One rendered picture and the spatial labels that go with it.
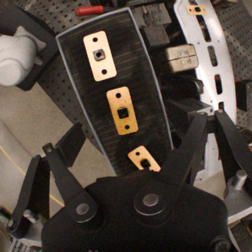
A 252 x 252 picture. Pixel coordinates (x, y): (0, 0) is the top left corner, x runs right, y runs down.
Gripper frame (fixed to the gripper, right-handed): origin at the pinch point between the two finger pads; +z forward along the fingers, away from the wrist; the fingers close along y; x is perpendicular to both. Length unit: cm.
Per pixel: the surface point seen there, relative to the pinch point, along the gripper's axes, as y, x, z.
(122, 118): -0.5, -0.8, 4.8
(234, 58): 78, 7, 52
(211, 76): 30.9, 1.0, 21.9
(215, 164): 34, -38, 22
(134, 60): 4.0, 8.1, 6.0
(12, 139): -186, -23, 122
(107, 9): 2.4, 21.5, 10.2
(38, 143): -134, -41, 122
